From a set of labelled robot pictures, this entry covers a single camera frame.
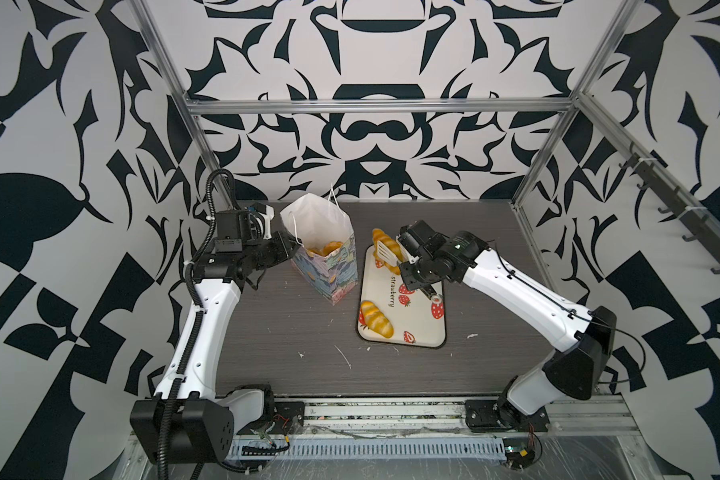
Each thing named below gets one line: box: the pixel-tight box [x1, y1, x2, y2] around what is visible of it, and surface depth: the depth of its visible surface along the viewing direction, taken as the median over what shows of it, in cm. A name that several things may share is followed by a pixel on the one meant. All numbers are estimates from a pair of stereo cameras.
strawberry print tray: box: [358, 245, 446, 348], surface depth 93 cm
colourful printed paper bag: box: [280, 183, 359, 306], surface depth 88 cm
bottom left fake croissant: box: [361, 300, 394, 339], surface depth 89 cm
